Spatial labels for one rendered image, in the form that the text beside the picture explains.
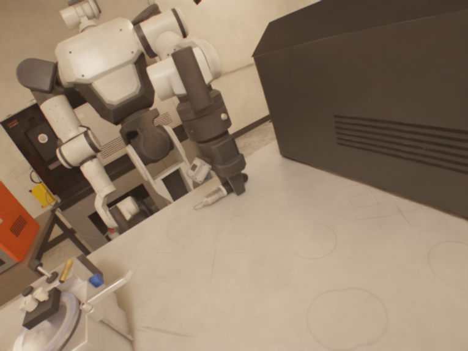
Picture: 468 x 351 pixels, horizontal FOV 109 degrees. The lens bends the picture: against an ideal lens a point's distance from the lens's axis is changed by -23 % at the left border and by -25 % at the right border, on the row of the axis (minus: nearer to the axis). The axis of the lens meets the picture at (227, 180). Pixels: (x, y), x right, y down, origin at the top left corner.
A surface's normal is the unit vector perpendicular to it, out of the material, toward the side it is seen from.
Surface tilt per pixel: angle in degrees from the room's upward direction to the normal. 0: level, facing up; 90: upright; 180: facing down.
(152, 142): 81
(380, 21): 58
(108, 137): 90
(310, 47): 90
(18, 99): 90
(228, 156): 90
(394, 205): 0
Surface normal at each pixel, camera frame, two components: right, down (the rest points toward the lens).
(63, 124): 0.39, 0.19
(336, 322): -0.33, -0.81
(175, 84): 0.25, 0.42
